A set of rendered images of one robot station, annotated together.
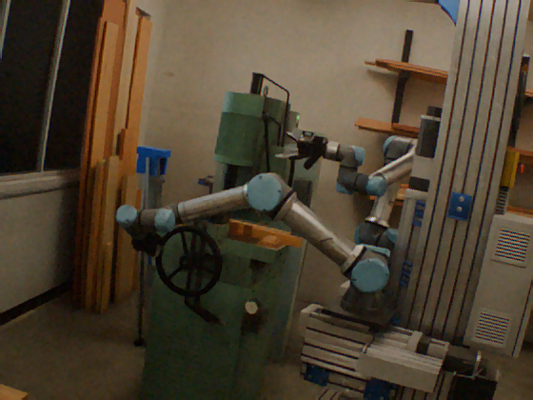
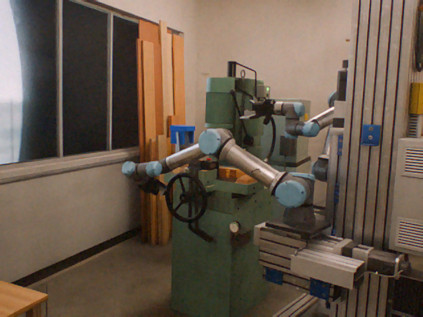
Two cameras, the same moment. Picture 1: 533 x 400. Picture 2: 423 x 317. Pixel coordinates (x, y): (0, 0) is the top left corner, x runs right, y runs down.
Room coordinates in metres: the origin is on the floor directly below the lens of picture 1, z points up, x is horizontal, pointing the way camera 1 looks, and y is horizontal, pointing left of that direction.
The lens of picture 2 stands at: (0.02, -0.51, 1.34)
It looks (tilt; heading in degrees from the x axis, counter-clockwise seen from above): 7 degrees down; 16
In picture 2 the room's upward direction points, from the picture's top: 2 degrees clockwise
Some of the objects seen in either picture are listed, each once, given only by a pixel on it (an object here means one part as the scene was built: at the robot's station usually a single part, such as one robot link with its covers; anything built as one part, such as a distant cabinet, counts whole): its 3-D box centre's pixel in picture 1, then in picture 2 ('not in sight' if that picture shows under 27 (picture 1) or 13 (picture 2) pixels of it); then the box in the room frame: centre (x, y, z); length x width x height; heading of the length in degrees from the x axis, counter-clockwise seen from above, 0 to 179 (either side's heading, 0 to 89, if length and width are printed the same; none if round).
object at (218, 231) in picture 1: (207, 231); (201, 176); (2.36, 0.20, 0.92); 0.15 x 0.13 x 0.09; 74
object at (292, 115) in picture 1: (289, 127); (262, 97); (2.82, -0.07, 1.40); 0.10 x 0.06 x 0.16; 164
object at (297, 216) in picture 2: (364, 295); (299, 211); (1.93, -0.41, 0.87); 0.15 x 0.15 x 0.10
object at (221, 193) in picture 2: (213, 249); (211, 188); (2.49, 0.17, 0.82); 0.40 x 0.21 x 0.04; 74
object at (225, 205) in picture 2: (226, 256); (225, 193); (2.67, 0.12, 0.76); 0.57 x 0.45 x 0.09; 164
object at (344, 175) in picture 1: (349, 180); (293, 128); (2.29, -0.33, 1.23); 0.11 x 0.08 x 0.11; 43
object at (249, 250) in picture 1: (212, 239); (208, 181); (2.45, 0.18, 0.87); 0.61 x 0.30 x 0.06; 74
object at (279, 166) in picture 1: (280, 163); (256, 123); (2.72, -0.05, 1.23); 0.09 x 0.08 x 0.15; 164
